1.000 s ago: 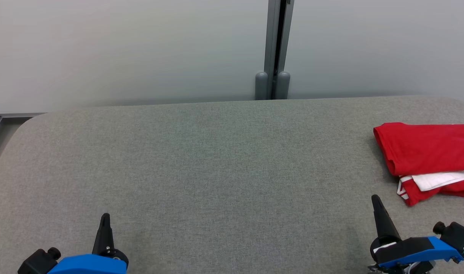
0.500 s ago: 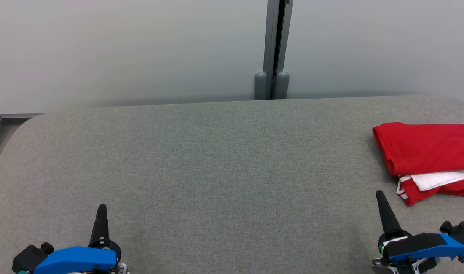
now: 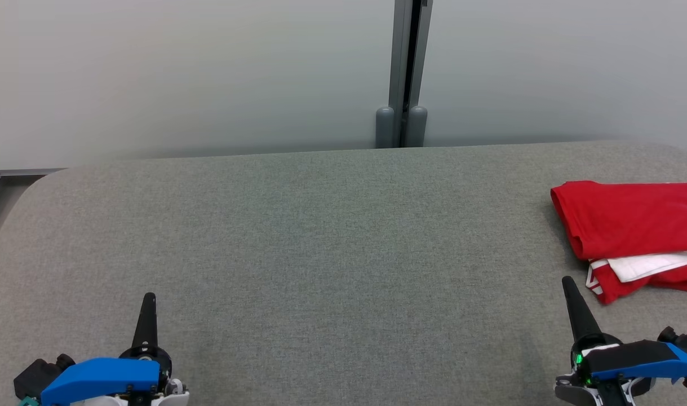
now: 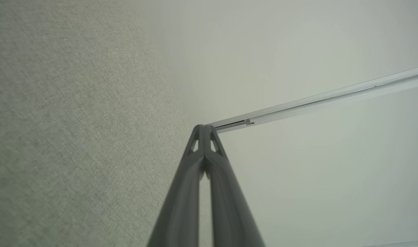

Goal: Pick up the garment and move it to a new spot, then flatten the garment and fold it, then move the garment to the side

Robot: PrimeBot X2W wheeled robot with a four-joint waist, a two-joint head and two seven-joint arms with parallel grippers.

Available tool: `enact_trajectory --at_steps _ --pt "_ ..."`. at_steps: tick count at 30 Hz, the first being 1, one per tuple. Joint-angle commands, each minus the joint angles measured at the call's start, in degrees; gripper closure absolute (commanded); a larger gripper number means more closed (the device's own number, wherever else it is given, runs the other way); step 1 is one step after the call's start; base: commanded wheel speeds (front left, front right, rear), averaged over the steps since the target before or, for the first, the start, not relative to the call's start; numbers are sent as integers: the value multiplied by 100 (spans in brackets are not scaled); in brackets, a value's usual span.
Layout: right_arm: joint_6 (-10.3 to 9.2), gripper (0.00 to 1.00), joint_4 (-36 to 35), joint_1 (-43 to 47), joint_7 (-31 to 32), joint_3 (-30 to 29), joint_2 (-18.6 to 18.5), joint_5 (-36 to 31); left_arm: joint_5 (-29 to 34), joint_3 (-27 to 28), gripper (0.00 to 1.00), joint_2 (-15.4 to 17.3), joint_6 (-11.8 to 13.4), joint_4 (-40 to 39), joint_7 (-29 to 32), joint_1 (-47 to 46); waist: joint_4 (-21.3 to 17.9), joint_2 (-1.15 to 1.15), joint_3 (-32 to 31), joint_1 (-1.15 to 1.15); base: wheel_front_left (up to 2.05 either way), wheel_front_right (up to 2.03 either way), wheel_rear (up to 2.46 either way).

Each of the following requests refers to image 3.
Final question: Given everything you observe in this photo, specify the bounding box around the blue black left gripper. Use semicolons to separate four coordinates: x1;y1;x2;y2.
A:
41;292;172;406

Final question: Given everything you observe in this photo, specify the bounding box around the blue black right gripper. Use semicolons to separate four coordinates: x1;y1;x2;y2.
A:
561;276;687;406

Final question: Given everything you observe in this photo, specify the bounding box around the red garment with white label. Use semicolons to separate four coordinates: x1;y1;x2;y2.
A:
550;180;687;261

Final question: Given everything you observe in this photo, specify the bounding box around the grey partition post with feet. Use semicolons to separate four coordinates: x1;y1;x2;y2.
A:
375;0;434;149

